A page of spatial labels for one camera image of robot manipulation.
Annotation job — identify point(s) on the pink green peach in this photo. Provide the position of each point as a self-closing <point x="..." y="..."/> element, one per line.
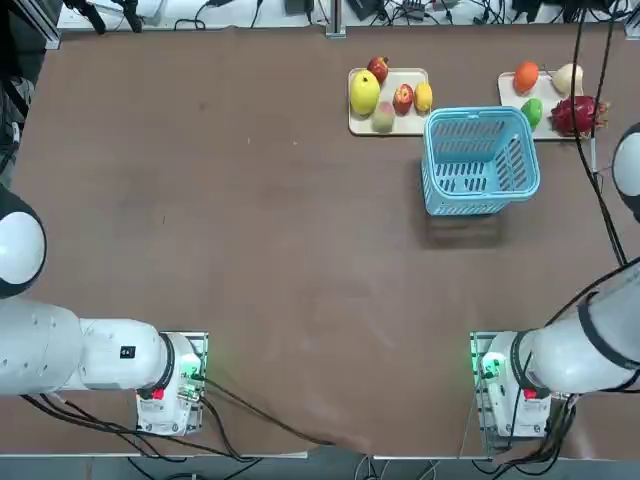
<point x="383" y="117"/>

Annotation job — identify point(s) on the red pomegranate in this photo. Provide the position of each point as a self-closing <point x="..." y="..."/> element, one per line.
<point x="378" y="69"/>

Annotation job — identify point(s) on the light blue plastic basket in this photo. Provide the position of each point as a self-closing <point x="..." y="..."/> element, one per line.
<point x="475" y="114"/>

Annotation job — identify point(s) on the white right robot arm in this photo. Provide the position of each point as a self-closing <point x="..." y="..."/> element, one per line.
<point x="565" y="350"/>

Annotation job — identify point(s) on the aluminium profile post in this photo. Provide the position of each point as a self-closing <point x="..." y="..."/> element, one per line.
<point x="336" y="20"/>

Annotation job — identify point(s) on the black power brick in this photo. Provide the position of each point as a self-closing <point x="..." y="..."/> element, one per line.
<point x="298" y="6"/>
<point x="367" y="7"/>

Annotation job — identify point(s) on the yellow lemon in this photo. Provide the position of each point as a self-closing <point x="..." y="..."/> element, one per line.
<point x="423" y="97"/>

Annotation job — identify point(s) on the orange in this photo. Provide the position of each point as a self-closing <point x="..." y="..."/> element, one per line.
<point x="526" y="77"/>

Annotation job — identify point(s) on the aluminium corner profile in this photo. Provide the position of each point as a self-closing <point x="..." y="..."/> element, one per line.
<point x="50" y="35"/>

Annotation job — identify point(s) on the pale cream pear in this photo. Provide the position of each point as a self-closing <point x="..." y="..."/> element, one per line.
<point x="570" y="77"/>

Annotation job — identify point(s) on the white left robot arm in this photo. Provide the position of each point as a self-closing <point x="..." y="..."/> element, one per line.
<point x="100" y="350"/>

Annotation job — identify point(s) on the red apple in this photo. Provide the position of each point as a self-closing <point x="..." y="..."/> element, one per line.
<point x="403" y="99"/>

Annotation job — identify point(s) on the red dragon fruit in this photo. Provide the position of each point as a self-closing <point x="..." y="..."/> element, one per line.
<point x="577" y="115"/>

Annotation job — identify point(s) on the cream plastic tray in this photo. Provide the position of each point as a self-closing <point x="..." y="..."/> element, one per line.
<point x="400" y="77"/>
<point x="507" y="100"/>

